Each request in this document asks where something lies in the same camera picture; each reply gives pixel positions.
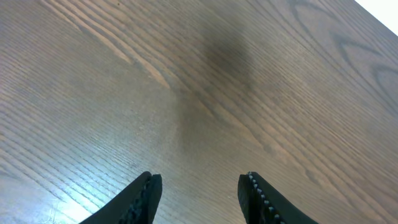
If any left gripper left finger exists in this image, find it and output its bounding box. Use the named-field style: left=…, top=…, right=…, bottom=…
left=81, top=171, right=162, bottom=224

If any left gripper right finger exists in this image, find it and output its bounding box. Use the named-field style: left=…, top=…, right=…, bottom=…
left=238, top=172, right=317, bottom=224

